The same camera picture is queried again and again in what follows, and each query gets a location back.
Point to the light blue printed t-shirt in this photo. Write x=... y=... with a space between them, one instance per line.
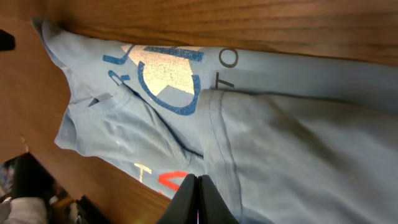
x=285 y=139

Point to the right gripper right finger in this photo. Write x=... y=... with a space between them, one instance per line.
x=211 y=206

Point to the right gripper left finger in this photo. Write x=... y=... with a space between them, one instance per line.
x=183 y=208

